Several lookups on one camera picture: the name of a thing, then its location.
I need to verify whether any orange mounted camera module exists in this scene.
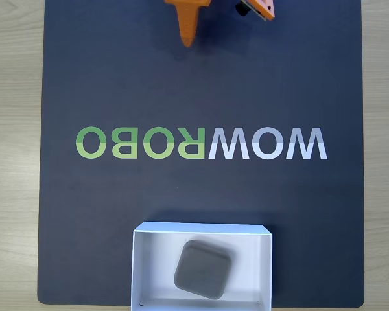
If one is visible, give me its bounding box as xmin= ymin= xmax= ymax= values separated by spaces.
xmin=235 ymin=0 xmax=276 ymax=23

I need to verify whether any white open cardboard box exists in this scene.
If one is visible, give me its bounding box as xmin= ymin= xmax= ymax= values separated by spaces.
xmin=130 ymin=221 xmax=274 ymax=311

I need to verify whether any dark mat with WOWROBO print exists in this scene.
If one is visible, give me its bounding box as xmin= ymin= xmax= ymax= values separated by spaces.
xmin=36 ymin=0 xmax=366 ymax=307

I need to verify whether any grey square usb device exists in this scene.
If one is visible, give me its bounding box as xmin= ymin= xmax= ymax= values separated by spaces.
xmin=173 ymin=238 xmax=233 ymax=301

